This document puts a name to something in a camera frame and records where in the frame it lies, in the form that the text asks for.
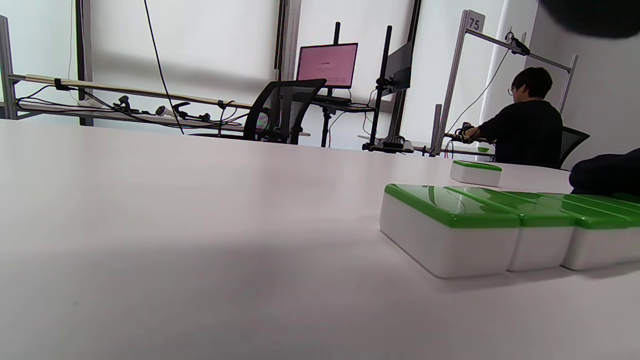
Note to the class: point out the person's left hand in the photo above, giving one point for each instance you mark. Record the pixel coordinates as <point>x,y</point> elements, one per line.
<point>595,15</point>

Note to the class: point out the person's right hand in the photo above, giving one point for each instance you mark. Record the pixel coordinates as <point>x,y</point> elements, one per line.
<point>610,175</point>

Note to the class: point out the dark monitor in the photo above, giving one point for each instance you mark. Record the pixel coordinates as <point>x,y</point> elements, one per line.
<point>400,70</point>

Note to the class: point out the black monitor stand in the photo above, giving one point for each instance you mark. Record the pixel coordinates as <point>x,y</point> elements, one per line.
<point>326,130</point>
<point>384,60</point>

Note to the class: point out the black keyboard shelf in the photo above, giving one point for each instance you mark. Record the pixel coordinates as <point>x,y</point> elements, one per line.
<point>362,107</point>

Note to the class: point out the monitor with pink screen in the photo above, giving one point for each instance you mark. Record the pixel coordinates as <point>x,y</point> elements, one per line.
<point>327,65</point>

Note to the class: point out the black keyboard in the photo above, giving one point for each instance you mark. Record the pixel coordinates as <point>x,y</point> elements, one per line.
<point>332,100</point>

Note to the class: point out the black mesh office chair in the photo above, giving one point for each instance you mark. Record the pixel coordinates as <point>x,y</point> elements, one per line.
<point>300,85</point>

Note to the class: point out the white desk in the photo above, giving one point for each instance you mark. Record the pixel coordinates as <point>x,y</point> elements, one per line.
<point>60,111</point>

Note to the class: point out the aluminium frame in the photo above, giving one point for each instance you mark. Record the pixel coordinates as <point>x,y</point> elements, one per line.
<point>6,75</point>
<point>452,75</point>

